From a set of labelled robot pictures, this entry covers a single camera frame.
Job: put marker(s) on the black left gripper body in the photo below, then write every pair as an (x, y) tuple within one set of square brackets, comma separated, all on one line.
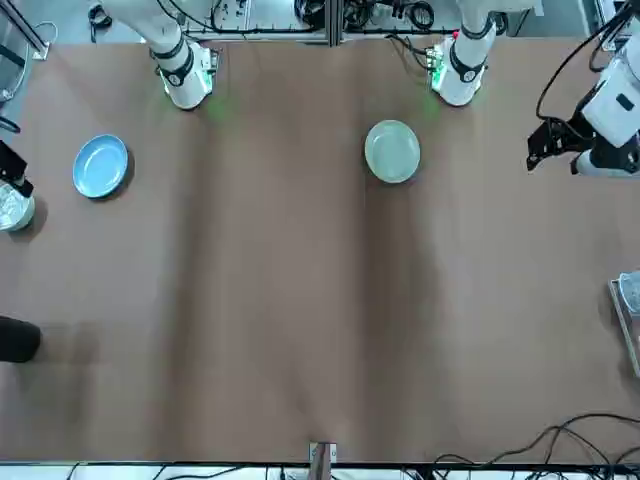
[(572, 134)]

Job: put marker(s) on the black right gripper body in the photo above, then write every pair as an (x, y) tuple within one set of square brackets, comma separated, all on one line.
[(15, 160)]

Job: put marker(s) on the blue plate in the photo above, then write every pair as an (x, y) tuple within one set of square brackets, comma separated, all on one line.
[(100, 167)]

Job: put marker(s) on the green plate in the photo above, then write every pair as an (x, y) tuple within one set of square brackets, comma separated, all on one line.
[(392, 151)]

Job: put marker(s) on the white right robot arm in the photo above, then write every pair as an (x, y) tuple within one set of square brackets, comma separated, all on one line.
[(182, 75)]

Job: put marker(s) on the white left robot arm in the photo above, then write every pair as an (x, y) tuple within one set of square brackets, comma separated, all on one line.
[(465, 75)]

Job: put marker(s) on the translucent blue cup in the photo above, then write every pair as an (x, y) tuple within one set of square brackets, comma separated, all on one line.
[(631, 292)]

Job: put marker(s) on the black rounded object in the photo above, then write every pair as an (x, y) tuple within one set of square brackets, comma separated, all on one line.
[(17, 340)]

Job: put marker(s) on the grey metal frame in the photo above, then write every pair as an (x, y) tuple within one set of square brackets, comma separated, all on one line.
[(25, 30)]

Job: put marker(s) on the aluminium post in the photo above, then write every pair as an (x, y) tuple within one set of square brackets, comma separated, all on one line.
[(322, 460), (334, 20)]

